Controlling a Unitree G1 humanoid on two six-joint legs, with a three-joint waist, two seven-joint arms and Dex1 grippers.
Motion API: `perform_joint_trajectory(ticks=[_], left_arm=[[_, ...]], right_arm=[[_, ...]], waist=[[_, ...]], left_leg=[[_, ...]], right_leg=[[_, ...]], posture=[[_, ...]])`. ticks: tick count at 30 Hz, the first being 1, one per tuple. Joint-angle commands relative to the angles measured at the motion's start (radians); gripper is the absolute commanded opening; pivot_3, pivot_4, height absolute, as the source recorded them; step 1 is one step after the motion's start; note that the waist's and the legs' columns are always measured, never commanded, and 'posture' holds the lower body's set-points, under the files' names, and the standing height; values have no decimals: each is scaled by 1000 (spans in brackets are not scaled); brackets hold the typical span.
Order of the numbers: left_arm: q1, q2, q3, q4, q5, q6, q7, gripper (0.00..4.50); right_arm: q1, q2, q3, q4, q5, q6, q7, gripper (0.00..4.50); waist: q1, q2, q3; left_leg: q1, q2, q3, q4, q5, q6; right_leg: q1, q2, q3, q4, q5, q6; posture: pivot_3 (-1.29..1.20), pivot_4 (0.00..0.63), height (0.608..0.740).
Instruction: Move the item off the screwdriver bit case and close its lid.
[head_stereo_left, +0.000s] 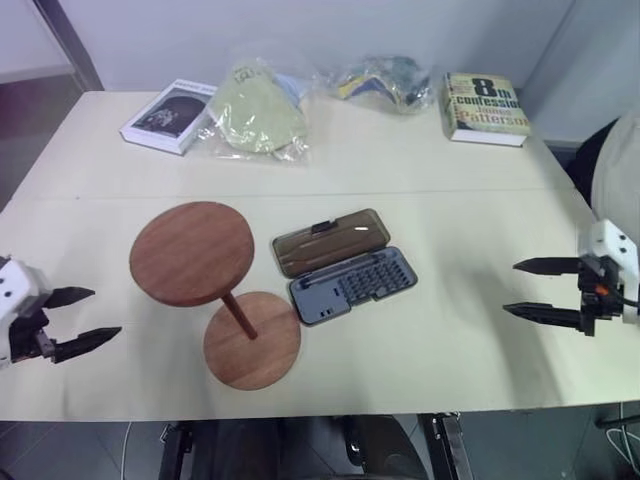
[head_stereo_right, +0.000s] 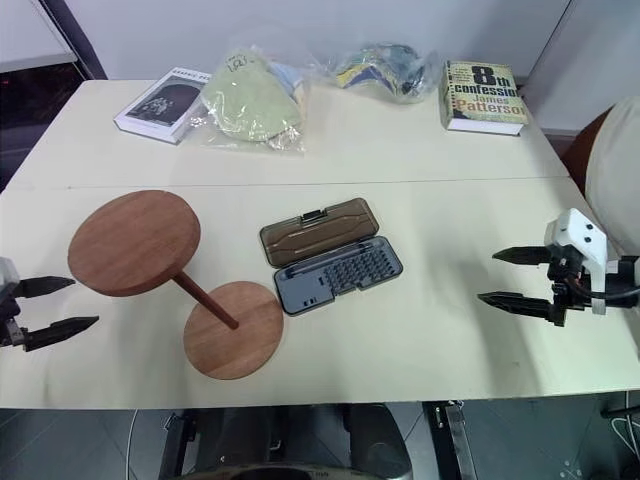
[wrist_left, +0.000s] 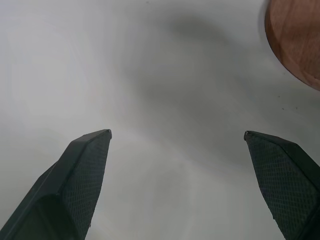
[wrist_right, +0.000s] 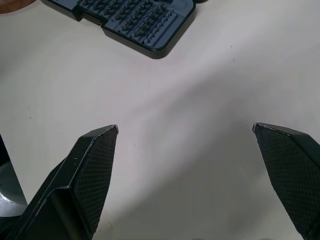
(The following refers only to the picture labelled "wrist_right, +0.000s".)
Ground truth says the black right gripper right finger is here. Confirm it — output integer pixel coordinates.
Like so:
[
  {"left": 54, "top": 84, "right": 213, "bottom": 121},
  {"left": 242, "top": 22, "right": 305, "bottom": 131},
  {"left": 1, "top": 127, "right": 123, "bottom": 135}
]
[{"left": 252, "top": 122, "right": 320, "bottom": 240}]

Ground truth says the silver robot body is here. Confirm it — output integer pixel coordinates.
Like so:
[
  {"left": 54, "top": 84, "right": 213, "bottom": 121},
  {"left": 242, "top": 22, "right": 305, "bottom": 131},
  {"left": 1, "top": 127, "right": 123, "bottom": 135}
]
[{"left": 0, "top": 133, "right": 29, "bottom": 219}]

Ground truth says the dark blue bit tray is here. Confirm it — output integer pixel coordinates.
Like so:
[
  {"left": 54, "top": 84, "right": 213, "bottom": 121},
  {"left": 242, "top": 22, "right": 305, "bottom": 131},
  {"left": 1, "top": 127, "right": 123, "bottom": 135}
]
[{"left": 40, "top": 0, "right": 197, "bottom": 60}]

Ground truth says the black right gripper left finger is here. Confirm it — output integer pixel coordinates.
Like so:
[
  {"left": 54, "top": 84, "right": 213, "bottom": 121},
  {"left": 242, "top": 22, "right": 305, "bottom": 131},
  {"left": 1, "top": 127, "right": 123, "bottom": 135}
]
[{"left": 4, "top": 124, "right": 119, "bottom": 240}]

